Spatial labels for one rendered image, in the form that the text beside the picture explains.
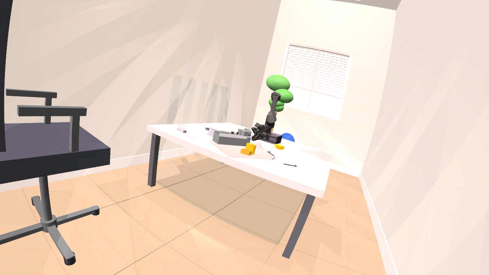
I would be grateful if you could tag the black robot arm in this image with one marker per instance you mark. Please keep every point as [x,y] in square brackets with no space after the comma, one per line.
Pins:
[271,117]

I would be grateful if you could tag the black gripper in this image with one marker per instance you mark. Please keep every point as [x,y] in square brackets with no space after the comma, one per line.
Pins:
[260,134]

